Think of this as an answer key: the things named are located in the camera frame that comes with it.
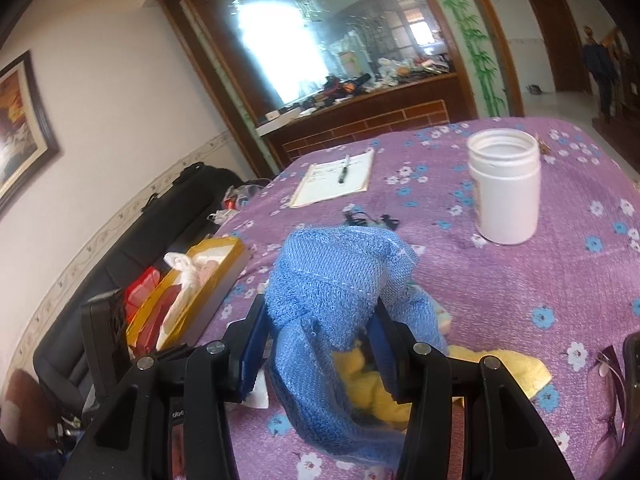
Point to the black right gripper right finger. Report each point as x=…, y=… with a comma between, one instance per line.
x=504, y=437

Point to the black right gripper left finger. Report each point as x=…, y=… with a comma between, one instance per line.
x=188, y=387

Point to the blue knitted towel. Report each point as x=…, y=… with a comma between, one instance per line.
x=322, y=293

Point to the yellow-rimmed white storage box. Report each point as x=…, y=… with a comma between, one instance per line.
x=142, y=331

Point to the red plastic bag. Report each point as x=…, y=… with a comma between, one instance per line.
x=139, y=291

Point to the purple-framed eyeglasses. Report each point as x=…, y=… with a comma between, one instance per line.
x=606, y=396

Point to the purple floral tablecloth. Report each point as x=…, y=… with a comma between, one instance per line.
x=569, y=292

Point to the black leather sofa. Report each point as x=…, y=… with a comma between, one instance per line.
x=169, y=222

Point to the black hair clip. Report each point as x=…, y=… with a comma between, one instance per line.
x=361, y=218

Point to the white plastic jar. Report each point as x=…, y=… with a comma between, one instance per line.
x=505, y=168

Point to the black marker pen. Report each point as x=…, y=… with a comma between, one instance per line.
x=344, y=170

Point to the white paper notepad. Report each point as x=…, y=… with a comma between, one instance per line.
x=320, y=181

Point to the wooden cabinet shelf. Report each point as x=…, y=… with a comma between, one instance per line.
x=430, y=102

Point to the person in dark clothes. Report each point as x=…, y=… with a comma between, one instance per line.
x=601, y=68

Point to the framed wall painting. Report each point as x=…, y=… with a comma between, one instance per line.
x=28, y=142

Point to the large wall mirror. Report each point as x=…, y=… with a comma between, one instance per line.
x=283, y=52

